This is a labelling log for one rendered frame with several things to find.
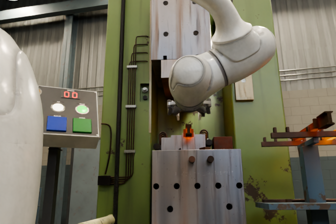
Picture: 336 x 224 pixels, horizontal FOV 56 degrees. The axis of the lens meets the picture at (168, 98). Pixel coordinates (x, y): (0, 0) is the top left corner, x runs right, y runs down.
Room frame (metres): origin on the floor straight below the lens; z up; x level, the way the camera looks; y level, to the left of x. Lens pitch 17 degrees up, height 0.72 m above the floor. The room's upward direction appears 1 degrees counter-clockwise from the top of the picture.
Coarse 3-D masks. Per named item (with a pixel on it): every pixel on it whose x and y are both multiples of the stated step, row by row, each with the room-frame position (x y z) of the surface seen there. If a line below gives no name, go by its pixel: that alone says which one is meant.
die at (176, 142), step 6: (162, 138) 1.43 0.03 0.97; (168, 138) 1.43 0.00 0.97; (174, 138) 1.43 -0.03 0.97; (180, 138) 1.42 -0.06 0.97; (186, 138) 1.42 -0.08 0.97; (192, 138) 1.42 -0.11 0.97; (198, 138) 1.42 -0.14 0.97; (204, 138) 1.42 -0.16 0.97; (162, 144) 1.43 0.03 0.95; (168, 144) 1.43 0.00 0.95; (174, 144) 1.43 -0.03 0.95; (180, 144) 1.42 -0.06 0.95; (186, 144) 1.42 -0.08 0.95; (192, 144) 1.42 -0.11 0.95; (198, 144) 1.42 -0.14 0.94; (204, 144) 1.42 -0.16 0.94
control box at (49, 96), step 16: (48, 96) 1.31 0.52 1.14; (64, 96) 1.34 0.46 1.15; (80, 96) 1.37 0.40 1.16; (96, 96) 1.40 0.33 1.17; (48, 112) 1.27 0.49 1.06; (64, 112) 1.29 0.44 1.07; (80, 112) 1.32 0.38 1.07; (96, 112) 1.35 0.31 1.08; (96, 128) 1.31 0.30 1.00; (48, 144) 1.27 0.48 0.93; (64, 144) 1.29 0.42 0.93; (80, 144) 1.31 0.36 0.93; (96, 144) 1.33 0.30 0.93
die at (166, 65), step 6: (162, 60) 1.43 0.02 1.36; (168, 60) 1.43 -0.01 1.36; (174, 60) 1.42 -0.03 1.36; (162, 66) 1.43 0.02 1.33; (168, 66) 1.43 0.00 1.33; (162, 72) 1.43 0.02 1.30; (168, 72) 1.43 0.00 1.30; (162, 78) 1.44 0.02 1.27; (168, 78) 1.44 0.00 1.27; (162, 84) 1.53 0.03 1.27; (168, 84) 1.53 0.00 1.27; (168, 90) 1.62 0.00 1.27; (168, 96) 1.73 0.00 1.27
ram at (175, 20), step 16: (160, 0) 1.43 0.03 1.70; (176, 0) 1.42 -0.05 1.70; (160, 16) 1.43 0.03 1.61; (176, 16) 1.42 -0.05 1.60; (192, 16) 1.42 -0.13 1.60; (208, 16) 1.42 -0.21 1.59; (160, 32) 1.43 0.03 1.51; (176, 32) 1.42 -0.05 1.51; (192, 32) 1.42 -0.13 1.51; (208, 32) 1.42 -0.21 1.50; (160, 48) 1.43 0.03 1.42; (176, 48) 1.42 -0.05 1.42; (192, 48) 1.42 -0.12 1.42; (208, 48) 1.42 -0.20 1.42; (160, 64) 1.49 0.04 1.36; (160, 80) 1.72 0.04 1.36
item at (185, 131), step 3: (186, 126) 1.35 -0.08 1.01; (189, 126) 1.33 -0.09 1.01; (183, 129) 1.41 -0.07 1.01; (186, 129) 1.41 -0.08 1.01; (189, 129) 1.33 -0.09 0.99; (192, 129) 1.41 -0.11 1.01; (183, 132) 1.41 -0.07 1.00; (186, 132) 1.41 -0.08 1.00; (189, 132) 1.33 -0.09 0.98; (192, 132) 1.41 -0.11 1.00; (183, 135) 1.41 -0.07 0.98; (186, 135) 1.36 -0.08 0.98; (189, 135) 1.36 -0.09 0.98; (192, 135) 1.41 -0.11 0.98
